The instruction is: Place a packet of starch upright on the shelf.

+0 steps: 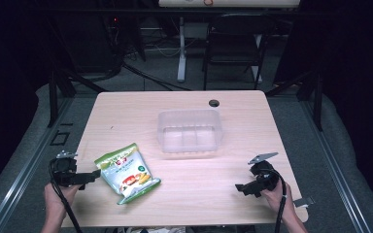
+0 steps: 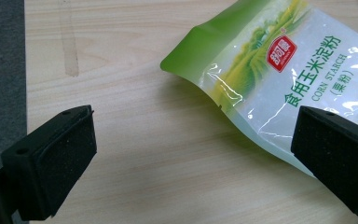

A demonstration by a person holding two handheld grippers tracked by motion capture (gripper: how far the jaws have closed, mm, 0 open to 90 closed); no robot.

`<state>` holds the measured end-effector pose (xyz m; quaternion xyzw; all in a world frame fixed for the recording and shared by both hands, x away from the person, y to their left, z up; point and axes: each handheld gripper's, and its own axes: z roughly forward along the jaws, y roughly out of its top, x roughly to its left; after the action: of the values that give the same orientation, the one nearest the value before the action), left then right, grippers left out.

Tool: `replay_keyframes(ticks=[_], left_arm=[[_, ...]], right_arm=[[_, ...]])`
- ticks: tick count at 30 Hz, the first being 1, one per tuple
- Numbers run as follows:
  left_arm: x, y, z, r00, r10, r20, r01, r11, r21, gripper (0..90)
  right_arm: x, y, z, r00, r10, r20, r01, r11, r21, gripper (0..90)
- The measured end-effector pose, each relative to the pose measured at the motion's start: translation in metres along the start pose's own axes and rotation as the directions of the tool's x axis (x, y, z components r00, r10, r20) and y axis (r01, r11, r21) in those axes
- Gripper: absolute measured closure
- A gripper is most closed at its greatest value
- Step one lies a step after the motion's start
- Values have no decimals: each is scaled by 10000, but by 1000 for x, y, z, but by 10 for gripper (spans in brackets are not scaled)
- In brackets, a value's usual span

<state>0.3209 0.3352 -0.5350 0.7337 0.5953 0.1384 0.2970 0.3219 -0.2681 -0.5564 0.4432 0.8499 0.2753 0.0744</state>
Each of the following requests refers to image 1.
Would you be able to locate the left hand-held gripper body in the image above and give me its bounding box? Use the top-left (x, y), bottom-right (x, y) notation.
top-left (49, 150), bottom-right (93, 188)

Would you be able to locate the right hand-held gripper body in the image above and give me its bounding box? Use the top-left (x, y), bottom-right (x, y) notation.
top-left (243, 151), bottom-right (281, 198)

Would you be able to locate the green and white snack bag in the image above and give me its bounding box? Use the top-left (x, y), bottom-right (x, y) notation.
top-left (93, 142), bottom-right (162, 206)

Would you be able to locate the clear plastic container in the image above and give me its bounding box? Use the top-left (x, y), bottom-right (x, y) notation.
top-left (156, 108), bottom-right (224, 154)

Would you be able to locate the person's right hand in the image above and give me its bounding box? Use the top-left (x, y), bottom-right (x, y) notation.
top-left (260, 183), bottom-right (295, 217)

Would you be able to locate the person's left hand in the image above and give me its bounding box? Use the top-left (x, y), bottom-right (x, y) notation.
top-left (43, 183), bottom-right (82, 218)

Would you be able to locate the grey tape strip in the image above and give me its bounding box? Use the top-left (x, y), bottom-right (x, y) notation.
top-left (292, 196), bottom-right (316, 209)

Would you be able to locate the black metal stand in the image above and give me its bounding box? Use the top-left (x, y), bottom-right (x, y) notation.
top-left (265, 69), bottom-right (324, 132)
top-left (47, 61), bottom-right (108, 128)

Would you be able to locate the black folding chair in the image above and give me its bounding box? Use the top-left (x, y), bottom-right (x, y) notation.
top-left (201, 13), bottom-right (277, 91)

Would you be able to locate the white desk leg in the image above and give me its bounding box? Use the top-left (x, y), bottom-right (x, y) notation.
top-left (176, 17), bottom-right (188, 83)

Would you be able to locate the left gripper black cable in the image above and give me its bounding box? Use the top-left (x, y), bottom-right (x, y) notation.
top-left (48, 158), bottom-right (84, 233)

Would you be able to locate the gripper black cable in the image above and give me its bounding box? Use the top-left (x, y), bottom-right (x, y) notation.
top-left (48, 158), bottom-right (84, 233)
top-left (259, 168), bottom-right (288, 233)

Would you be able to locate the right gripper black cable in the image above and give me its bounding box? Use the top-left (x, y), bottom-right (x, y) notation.
top-left (259, 168), bottom-right (288, 233)

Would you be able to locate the black floor cable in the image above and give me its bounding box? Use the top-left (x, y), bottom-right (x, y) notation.
top-left (121, 61), bottom-right (193, 92)

